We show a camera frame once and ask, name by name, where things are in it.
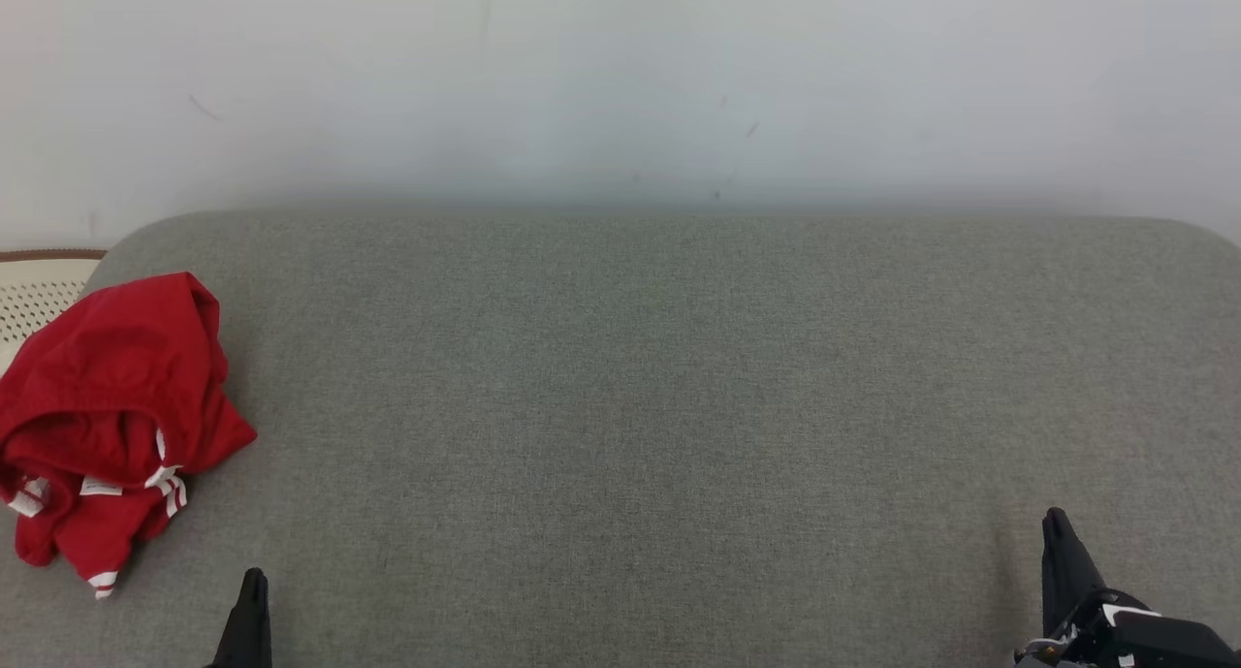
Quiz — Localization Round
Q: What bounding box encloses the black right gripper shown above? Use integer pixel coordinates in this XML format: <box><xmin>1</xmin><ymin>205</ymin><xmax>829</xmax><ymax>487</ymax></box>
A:
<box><xmin>1013</xmin><ymin>507</ymin><xmax>1241</xmax><ymax>668</ymax></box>

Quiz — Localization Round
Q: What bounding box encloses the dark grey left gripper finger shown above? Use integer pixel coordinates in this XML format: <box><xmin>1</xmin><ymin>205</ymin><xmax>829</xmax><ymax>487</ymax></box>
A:
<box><xmin>207</xmin><ymin>567</ymin><xmax>273</xmax><ymax>668</ymax></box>

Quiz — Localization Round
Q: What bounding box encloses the red Bulls basketball jersey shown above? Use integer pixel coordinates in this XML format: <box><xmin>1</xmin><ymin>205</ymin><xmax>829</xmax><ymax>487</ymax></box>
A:
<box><xmin>0</xmin><ymin>271</ymin><xmax>259</xmax><ymax>499</ymax></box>

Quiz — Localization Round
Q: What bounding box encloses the cream perforated laundry basket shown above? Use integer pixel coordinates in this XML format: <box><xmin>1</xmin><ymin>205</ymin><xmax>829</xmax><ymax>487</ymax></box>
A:
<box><xmin>0</xmin><ymin>249</ymin><xmax>109</xmax><ymax>374</ymax></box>

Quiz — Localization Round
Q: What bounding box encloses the grey fabric sofa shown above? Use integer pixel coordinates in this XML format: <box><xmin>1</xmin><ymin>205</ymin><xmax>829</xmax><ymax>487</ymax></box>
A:
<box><xmin>0</xmin><ymin>207</ymin><xmax>1241</xmax><ymax>668</ymax></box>

